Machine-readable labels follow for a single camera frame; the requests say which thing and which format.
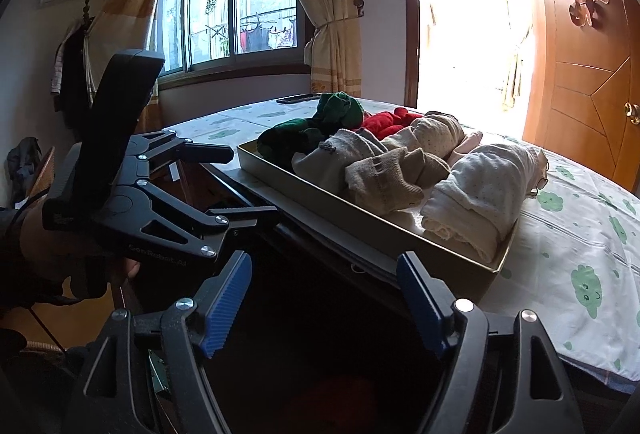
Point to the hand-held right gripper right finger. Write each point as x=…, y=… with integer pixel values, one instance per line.
x=425, y=309

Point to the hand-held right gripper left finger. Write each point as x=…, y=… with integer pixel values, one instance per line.
x=227, y=304

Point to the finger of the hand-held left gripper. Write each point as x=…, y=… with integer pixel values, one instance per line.
x=245, y=216
x=200, y=153

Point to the shallow beige tray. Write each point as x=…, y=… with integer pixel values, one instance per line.
x=390, y=236

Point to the dark green underwear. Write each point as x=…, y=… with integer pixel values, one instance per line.
x=285, y=139

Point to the dark wooden drawer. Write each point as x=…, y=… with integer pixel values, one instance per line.
x=325, y=314

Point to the grey underwear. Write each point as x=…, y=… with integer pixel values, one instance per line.
x=330, y=159

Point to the white dotted underwear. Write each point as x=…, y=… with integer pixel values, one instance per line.
x=480, y=199

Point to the tan knitted socks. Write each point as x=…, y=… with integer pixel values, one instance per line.
x=385, y=184

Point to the pink underwear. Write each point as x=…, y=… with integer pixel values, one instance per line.
x=467, y=144

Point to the beige dotted underwear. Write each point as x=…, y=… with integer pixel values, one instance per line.
x=430, y=134

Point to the person's left hand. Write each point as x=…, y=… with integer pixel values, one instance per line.
x=50, y=246

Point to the dark wooden desk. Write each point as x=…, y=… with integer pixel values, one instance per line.
x=300, y=214

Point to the coat rack with clothes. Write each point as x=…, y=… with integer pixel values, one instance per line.
x=75, y=64

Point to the wooden chair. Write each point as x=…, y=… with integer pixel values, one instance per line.
x=45, y=169

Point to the black phone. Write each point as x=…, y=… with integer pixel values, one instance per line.
x=297, y=99

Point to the cloud print tablecloth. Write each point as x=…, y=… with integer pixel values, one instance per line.
x=575, y=239

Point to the wooden door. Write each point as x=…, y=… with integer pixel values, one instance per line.
x=575, y=89

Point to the brass door knob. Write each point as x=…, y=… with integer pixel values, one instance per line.
x=632, y=112

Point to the curtain wall hook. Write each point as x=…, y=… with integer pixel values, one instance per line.
x=358, y=4

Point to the wooden door frame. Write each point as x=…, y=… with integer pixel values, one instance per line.
x=410, y=14

